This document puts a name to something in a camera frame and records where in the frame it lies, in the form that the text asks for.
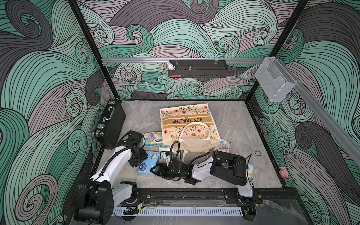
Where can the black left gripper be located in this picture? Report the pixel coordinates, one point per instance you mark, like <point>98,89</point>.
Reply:
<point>144,156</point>

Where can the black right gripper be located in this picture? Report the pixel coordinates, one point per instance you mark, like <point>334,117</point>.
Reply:
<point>158,173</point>

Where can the light blue puppy tissue pack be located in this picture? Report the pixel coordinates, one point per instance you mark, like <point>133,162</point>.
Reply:
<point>151,161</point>

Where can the elephant print tissue pack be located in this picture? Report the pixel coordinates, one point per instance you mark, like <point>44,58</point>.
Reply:
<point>250,172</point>
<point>153,138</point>
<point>224,146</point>

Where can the floral canvas tote bag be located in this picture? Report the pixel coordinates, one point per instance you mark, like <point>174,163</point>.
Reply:
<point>192,126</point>

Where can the green blue tissue pack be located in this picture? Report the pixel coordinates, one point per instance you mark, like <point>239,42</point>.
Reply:
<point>164,148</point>

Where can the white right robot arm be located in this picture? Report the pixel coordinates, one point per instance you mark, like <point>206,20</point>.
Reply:
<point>225,166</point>

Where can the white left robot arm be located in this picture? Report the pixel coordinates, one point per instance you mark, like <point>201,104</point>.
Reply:
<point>96,197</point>

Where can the black carrying case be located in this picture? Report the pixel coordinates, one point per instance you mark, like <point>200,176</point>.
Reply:
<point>110,124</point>

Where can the pink item on shelf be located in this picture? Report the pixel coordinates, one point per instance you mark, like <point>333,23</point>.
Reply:
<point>175,76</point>

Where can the white rabbit figurine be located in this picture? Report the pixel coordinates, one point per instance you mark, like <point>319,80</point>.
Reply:
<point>170,66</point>

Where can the pink plush toy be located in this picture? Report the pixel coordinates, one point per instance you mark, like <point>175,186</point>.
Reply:
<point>283,172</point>

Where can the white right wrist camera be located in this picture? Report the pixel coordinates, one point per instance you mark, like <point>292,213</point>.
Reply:
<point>166,157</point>

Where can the white slotted cable duct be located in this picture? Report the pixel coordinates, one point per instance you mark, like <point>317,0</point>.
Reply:
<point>191,211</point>

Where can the black wall shelf tray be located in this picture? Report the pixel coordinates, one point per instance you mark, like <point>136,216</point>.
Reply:
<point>201,69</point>

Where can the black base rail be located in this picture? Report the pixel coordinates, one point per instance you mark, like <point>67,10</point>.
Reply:
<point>227,195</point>

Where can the clear acrylic wall holder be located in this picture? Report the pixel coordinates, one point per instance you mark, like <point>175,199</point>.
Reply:
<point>275,79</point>

